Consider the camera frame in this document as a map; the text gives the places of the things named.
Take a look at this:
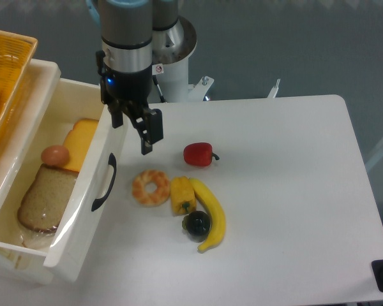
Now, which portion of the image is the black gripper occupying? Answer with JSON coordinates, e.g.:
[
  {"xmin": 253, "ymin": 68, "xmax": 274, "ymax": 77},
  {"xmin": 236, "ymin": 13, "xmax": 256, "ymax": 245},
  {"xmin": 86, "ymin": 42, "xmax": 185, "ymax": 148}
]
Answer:
[{"xmin": 96, "ymin": 50, "xmax": 163, "ymax": 155}]

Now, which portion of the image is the white drawer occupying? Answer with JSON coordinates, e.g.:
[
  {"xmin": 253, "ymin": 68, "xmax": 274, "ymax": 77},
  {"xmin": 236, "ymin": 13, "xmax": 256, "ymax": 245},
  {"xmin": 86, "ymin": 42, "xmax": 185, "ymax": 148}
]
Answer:
[{"xmin": 0, "ymin": 79, "xmax": 126, "ymax": 284}]

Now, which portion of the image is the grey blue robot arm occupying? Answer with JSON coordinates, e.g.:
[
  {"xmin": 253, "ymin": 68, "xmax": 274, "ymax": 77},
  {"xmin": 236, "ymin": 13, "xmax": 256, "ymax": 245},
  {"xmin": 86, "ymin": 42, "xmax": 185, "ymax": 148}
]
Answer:
[{"xmin": 87, "ymin": 1, "xmax": 197, "ymax": 155}]

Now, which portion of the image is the white drawer cabinet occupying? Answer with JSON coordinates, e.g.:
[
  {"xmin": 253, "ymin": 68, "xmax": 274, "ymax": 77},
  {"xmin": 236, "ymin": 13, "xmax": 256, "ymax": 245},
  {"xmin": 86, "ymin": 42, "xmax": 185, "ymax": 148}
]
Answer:
[{"xmin": 0, "ymin": 59, "xmax": 61, "ymax": 284}]

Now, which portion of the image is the orange toast slice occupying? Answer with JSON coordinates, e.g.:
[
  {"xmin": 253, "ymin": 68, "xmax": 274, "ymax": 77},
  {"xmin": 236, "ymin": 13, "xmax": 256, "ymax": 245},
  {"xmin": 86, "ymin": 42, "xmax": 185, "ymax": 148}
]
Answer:
[{"xmin": 62, "ymin": 119, "xmax": 98, "ymax": 172}]

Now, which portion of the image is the glazed donut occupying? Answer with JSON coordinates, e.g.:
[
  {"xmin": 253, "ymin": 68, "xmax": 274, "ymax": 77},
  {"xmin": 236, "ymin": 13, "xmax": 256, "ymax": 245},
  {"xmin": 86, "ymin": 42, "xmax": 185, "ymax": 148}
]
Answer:
[{"xmin": 131, "ymin": 169, "xmax": 170, "ymax": 207}]

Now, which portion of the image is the red bell pepper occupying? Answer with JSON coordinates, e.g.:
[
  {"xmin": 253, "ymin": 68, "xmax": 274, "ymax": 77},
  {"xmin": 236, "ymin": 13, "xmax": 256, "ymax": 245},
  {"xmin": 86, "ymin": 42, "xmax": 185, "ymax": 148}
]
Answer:
[{"xmin": 183, "ymin": 142, "xmax": 220, "ymax": 167}]

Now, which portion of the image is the brown egg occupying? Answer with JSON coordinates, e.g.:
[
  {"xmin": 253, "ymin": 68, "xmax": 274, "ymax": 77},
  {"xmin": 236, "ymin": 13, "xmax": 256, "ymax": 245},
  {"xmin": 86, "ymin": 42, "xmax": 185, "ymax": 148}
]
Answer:
[{"xmin": 41, "ymin": 145, "xmax": 70, "ymax": 166}]

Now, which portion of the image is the yellow corn cob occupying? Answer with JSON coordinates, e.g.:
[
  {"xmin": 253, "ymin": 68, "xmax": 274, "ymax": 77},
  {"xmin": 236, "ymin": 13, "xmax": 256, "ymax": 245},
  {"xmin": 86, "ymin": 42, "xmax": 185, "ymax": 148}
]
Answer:
[{"xmin": 170, "ymin": 176, "xmax": 197, "ymax": 215}]

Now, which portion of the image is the brown bread slice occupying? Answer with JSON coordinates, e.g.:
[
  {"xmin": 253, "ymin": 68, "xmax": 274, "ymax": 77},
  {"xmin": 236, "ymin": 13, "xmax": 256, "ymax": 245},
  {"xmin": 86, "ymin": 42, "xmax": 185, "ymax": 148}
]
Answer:
[{"xmin": 17, "ymin": 164, "xmax": 79, "ymax": 233}]

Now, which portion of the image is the yellow wicker basket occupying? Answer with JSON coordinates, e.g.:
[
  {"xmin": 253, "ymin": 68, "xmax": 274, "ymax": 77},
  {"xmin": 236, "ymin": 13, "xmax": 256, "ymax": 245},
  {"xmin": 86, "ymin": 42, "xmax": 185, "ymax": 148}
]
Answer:
[{"xmin": 0, "ymin": 30, "xmax": 38, "ymax": 142}]

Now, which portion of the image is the yellow banana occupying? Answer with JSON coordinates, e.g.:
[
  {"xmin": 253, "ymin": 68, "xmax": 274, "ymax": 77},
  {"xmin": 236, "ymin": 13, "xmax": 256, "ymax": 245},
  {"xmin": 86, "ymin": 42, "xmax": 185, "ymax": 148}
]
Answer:
[{"xmin": 189, "ymin": 178, "xmax": 227, "ymax": 253}]

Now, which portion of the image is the black top drawer handle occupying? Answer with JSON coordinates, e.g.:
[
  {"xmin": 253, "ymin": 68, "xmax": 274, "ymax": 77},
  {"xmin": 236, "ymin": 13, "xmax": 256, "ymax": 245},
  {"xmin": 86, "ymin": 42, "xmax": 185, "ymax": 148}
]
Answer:
[{"xmin": 91, "ymin": 153, "xmax": 117, "ymax": 212}]

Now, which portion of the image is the white bracket behind table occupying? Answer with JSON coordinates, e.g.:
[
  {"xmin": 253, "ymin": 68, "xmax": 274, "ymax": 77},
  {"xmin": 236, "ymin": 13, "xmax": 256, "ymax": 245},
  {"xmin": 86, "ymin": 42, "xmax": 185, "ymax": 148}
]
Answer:
[{"xmin": 267, "ymin": 78, "xmax": 281, "ymax": 99}]

